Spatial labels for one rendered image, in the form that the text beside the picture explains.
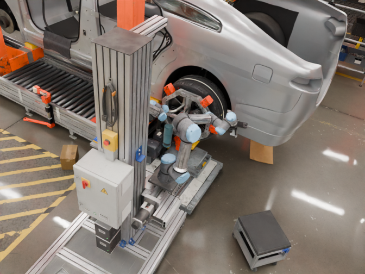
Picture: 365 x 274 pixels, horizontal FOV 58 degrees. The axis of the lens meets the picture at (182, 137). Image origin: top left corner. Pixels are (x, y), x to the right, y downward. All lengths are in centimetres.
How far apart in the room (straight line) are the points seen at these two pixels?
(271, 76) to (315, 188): 178
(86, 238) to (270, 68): 216
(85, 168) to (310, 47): 338
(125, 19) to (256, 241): 217
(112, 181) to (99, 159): 22
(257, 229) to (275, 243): 20
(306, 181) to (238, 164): 83
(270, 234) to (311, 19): 268
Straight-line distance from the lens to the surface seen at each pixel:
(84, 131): 407
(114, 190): 215
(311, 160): 464
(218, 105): 322
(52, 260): 308
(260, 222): 325
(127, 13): 280
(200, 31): 311
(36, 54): 489
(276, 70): 295
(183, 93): 316
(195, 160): 376
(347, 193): 446
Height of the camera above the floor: 285
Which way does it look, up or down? 41 degrees down
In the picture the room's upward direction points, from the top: 9 degrees clockwise
